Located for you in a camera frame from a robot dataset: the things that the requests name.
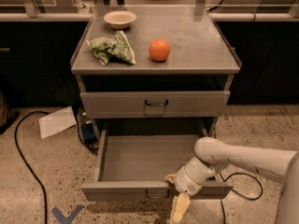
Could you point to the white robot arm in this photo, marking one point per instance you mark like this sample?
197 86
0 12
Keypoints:
211 156

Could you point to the green chip bag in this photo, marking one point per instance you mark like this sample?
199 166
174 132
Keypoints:
117 47

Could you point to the grey metal drawer cabinet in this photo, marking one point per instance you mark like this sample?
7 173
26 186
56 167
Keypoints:
199 60

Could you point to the orange fruit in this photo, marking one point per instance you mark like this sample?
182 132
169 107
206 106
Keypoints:
159 50

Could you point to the white paper sheet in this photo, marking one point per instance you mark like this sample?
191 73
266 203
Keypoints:
56 122

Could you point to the grey drawer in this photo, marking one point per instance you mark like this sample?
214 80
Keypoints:
134 167
154 104

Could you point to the grey top drawer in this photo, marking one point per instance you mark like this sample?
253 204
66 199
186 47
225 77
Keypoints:
154 104

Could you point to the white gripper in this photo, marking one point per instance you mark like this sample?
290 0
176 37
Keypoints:
186 183

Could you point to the blue box on floor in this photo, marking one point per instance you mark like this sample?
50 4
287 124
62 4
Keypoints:
88 133

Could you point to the white paper bowl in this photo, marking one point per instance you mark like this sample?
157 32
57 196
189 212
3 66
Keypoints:
120 19

